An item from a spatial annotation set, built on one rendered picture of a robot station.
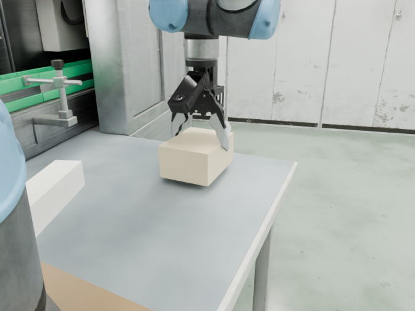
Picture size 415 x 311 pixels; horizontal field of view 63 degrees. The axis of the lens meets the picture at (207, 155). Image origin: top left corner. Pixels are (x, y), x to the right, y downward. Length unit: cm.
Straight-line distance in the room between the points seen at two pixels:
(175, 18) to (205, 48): 14
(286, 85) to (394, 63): 102
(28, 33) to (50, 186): 75
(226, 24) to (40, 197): 44
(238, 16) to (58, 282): 45
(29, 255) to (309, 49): 359
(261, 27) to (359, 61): 321
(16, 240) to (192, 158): 55
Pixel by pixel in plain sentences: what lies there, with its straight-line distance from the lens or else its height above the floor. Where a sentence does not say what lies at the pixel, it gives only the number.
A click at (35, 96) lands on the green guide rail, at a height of 91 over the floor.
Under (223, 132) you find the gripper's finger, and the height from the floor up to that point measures 87.
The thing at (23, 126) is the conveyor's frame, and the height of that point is 84.
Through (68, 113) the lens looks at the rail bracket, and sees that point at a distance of 98.
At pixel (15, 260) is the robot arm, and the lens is 21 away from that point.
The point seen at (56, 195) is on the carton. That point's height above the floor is 79.
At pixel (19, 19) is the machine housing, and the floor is 111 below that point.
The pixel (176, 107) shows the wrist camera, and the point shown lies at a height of 94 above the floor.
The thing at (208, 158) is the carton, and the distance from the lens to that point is 71.
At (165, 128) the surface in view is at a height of 68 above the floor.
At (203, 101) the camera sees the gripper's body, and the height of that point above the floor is 94.
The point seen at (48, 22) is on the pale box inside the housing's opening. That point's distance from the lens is 137.
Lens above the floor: 110
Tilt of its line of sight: 22 degrees down
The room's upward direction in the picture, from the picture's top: straight up
